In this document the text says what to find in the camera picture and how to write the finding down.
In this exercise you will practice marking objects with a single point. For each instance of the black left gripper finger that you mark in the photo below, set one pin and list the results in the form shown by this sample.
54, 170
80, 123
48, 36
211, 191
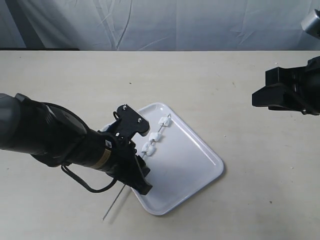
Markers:
143, 166
140, 184

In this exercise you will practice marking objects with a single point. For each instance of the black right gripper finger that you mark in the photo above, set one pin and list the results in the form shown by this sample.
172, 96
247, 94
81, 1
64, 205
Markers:
275, 98

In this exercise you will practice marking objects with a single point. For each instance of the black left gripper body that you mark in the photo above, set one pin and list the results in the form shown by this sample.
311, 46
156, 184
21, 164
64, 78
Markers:
122, 163

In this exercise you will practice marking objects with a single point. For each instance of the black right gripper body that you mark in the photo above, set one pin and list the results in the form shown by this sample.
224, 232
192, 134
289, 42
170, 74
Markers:
303, 81

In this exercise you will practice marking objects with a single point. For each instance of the white marshmallow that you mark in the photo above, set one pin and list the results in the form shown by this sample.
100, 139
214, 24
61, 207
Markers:
155, 137
164, 121
148, 149

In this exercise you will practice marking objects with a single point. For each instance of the white marshmallow top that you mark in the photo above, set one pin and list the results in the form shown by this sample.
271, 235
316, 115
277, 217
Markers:
164, 121

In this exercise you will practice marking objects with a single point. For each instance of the thin metal skewer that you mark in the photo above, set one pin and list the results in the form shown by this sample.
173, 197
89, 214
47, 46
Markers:
124, 185

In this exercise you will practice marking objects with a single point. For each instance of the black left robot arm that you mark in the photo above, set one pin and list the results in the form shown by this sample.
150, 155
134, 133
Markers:
57, 137

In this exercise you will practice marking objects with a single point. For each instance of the white plastic tray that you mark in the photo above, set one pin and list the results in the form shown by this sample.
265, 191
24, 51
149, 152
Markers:
182, 163

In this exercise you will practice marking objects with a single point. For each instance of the white backdrop curtain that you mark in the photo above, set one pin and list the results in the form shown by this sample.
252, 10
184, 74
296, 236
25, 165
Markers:
156, 25

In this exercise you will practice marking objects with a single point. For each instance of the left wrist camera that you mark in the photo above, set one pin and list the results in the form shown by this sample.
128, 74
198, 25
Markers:
129, 122

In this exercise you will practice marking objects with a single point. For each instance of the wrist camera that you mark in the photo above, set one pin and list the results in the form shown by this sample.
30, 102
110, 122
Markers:
129, 122
311, 24

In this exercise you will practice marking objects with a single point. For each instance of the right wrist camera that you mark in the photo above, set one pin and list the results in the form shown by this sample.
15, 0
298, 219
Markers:
311, 24

